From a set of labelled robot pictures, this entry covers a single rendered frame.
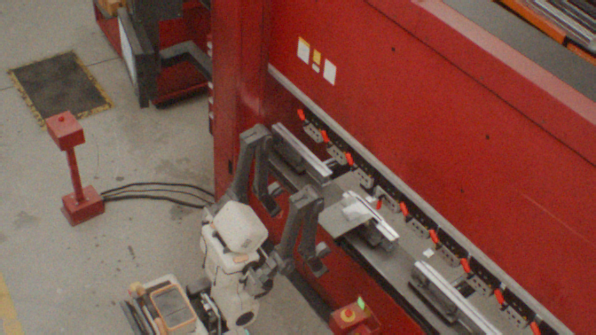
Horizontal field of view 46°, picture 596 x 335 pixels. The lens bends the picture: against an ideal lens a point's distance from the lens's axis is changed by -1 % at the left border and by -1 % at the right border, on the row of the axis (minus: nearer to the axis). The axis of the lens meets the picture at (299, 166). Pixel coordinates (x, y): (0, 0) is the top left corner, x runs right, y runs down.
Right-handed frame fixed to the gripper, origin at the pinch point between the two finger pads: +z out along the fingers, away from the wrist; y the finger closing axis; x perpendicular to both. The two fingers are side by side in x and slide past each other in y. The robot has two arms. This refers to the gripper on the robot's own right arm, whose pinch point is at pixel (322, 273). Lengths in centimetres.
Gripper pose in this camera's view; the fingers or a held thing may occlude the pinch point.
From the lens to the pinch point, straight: 344.0
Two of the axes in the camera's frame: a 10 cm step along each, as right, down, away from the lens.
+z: 3.2, 4.9, 8.1
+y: -5.2, -6.3, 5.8
